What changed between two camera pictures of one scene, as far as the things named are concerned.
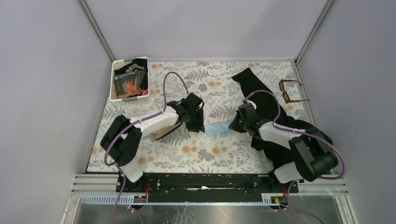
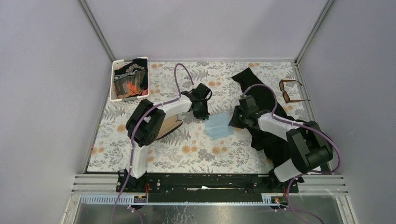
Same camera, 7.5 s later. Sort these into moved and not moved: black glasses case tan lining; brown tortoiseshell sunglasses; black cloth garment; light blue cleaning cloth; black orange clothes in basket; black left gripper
Moved: light blue cleaning cloth; black left gripper
Not moved: black cloth garment; brown tortoiseshell sunglasses; black orange clothes in basket; black glasses case tan lining
